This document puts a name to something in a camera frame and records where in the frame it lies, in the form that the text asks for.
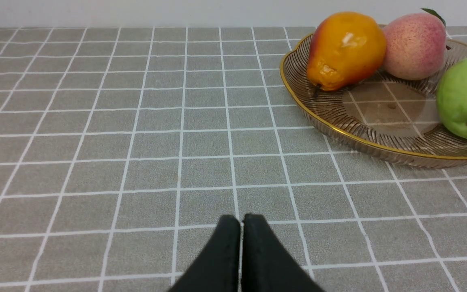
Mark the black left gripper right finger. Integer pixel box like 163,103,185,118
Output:
241,214,324,292

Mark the gold-rimmed glass fruit plate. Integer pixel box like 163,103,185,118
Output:
280,34,467,169

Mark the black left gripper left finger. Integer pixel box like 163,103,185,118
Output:
169,215,241,292

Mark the grey checked tablecloth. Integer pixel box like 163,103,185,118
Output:
0,27,467,292

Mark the orange yellow pear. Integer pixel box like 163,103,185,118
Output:
306,11,387,91

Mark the pink peach with leaf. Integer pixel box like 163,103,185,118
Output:
382,8,447,81

